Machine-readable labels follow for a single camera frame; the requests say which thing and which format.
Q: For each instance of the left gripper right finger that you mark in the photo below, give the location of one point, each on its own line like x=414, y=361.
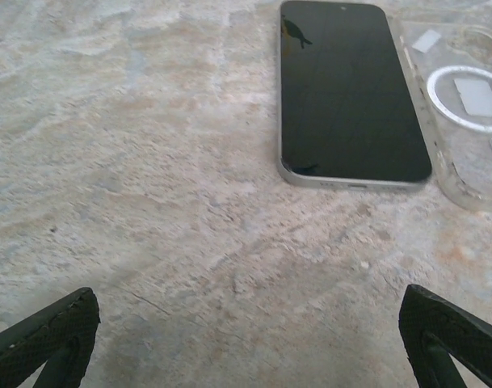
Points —
x=451, y=319

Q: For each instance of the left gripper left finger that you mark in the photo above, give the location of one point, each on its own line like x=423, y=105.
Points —
x=47, y=323

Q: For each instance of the black smartphone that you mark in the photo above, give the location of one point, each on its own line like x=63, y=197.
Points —
x=342, y=93

